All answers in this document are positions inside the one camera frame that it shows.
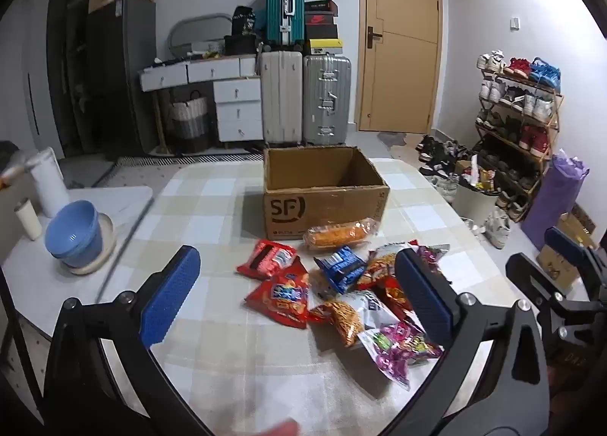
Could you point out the small printed cardboard box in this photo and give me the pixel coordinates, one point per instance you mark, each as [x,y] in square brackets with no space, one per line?
[564,265]

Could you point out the dark tall cabinet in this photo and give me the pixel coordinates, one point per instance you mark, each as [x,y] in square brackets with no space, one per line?
[69,61]

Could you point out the oval mirror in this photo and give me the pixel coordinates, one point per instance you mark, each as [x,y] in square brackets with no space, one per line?
[194,33]

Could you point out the white cup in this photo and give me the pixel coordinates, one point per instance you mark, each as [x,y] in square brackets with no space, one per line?
[28,220]

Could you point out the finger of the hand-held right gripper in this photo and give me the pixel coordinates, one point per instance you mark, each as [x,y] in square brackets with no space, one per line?
[533,277]
[566,242]

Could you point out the brown cardboard box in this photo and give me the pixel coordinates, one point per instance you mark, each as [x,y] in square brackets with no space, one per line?
[327,210]

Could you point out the purple fabric bag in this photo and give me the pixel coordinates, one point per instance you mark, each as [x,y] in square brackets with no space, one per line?
[552,199]

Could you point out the striped rug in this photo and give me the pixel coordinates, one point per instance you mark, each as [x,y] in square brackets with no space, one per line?
[142,168]

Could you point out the silver suitcase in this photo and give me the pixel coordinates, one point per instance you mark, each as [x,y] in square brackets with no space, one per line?
[327,99]

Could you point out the white fries snack bag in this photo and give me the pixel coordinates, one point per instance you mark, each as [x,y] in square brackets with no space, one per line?
[348,315]

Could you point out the small red snack packet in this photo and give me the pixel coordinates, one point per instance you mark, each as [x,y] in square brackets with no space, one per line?
[265,260]

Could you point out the blue cookie packet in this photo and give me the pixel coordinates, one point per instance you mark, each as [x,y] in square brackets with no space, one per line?
[339,270]

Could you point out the purple silver snack packet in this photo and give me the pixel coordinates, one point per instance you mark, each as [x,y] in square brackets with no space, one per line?
[434,258]

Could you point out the red chips bag blue logo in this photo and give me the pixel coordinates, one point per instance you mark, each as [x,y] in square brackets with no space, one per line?
[282,296]

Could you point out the woven laundry basket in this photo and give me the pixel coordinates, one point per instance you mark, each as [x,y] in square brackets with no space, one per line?
[188,120]

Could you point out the orange snack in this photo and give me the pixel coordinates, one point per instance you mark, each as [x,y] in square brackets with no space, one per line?
[339,233]

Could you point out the grey door mat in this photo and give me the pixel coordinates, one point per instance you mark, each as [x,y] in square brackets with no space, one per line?
[392,138]

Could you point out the dark grey fridge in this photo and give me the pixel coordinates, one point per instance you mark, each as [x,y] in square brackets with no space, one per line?
[121,80]

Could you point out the red black shoe box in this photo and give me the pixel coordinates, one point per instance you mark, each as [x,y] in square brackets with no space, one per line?
[321,19]

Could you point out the pile of dark shoes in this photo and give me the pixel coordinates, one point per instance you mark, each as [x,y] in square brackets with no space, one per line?
[441,151]

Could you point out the white kettle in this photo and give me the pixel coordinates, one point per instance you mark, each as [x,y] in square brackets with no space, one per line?
[50,184]

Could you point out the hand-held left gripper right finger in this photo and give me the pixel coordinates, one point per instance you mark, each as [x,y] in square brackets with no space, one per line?
[422,298]

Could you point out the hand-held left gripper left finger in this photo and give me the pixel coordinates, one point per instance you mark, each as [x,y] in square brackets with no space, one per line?
[175,293]

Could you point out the white trash bin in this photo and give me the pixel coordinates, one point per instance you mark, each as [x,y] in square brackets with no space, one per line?
[474,206]

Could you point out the black printed bag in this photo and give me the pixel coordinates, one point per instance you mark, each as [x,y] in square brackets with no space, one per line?
[244,21]

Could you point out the red foil snack bag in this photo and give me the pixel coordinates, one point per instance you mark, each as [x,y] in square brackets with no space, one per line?
[393,296]

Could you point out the pink purple candy bag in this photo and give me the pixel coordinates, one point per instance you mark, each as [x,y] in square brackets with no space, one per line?
[400,348]

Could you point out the plain black shoe box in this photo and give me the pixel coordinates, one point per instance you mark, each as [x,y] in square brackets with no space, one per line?
[321,32]

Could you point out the white dresser with drawers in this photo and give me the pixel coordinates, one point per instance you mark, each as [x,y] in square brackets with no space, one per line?
[237,104]

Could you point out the white suitcase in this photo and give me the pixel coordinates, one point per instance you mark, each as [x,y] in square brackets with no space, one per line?
[282,99]

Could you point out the stack of blue bowls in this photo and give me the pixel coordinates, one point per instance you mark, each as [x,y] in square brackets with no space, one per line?
[73,237]

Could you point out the wooden shoe rack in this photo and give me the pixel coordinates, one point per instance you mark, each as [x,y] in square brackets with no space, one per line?
[552,132]

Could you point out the shoe rack with shoes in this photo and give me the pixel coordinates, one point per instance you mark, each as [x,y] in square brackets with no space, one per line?
[531,104]

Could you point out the wooden door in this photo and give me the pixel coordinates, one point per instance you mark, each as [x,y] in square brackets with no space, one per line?
[403,37]

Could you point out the orange chips bag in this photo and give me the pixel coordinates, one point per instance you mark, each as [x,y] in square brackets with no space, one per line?
[381,263]

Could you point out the teal suitcase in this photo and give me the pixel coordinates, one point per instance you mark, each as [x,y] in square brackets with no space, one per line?
[284,9]

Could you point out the black storage box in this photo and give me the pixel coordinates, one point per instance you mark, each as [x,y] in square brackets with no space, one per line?
[241,45]

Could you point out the beige plate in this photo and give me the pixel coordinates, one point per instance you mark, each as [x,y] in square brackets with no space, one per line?
[106,246]

